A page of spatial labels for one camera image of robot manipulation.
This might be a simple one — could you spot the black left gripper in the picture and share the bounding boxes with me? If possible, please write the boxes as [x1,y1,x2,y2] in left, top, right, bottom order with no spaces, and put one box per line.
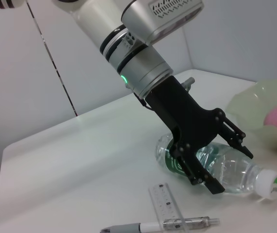
[144,75,254,195]

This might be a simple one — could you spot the grey white ballpoint pen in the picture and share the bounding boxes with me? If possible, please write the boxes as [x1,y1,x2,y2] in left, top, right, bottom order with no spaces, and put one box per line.
[99,216,220,233]

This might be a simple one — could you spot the pale green glass fruit bowl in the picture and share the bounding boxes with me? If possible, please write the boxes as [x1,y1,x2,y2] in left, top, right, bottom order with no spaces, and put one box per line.
[226,75,277,151]

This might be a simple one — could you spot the clear green-label water bottle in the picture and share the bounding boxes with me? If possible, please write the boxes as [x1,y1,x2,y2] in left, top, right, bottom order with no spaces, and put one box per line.
[155,132,277,201]

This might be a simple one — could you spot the clear plastic ruler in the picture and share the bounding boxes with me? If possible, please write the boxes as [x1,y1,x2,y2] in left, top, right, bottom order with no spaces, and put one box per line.
[148,182,188,230]

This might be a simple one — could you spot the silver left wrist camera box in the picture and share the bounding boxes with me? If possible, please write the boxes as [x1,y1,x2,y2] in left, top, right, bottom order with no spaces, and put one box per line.
[120,0,205,46]

